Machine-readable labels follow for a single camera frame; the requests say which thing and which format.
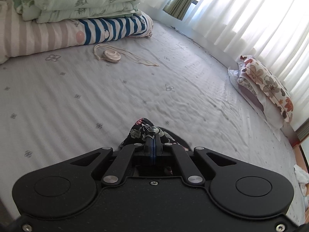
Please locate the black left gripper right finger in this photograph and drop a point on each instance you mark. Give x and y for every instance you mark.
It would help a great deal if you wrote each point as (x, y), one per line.
(158, 150)

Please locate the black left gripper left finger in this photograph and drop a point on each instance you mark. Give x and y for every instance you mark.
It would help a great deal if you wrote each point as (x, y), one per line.
(149, 148)

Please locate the black floral pants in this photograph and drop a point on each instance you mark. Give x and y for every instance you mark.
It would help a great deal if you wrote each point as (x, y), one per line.
(144, 128)

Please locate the grey patterned bed sheet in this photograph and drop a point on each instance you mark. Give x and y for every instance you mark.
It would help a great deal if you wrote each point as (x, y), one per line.
(60, 104)

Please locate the white lower pillow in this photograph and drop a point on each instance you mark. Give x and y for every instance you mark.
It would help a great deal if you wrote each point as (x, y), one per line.
(264, 107)

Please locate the floral pillow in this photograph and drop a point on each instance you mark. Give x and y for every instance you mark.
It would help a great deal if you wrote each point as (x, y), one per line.
(262, 80)

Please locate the green curtain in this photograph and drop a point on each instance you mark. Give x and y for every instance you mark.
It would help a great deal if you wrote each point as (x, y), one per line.
(177, 8)

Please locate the white crumpled cloth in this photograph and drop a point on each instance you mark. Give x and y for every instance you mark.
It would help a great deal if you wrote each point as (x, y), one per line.
(302, 177)

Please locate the white sheer curtain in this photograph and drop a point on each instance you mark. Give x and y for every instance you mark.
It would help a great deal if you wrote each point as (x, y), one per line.
(274, 31)

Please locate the pink striped folded quilt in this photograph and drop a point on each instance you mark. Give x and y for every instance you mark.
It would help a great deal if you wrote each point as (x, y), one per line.
(20, 38)

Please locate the beige corded controller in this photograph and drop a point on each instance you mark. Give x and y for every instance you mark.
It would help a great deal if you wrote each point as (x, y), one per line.
(113, 54)

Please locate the wooden bed frame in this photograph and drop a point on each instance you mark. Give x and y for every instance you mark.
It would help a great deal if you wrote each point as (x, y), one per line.
(297, 141)

